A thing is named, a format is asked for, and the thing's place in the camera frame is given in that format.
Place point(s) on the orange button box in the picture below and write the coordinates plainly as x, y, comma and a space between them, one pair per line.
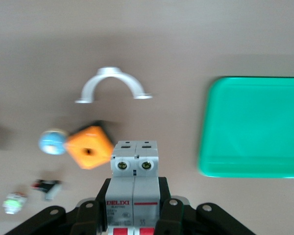
88, 147

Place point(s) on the blue dome buzzer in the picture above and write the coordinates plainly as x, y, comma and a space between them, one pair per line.
51, 143

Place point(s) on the black red indicator button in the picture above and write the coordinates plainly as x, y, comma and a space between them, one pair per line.
47, 187

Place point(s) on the green white switch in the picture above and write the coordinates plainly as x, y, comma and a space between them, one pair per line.
14, 203

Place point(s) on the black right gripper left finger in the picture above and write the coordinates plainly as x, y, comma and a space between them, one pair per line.
88, 218

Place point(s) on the green plastic tray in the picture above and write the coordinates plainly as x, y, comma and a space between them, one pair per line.
252, 127

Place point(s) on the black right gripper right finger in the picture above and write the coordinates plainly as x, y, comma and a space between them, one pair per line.
170, 215

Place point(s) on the white red circuit breaker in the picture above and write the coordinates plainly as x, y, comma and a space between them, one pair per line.
133, 178

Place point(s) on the small white pipe clamp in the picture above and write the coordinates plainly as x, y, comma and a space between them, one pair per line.
112, 76

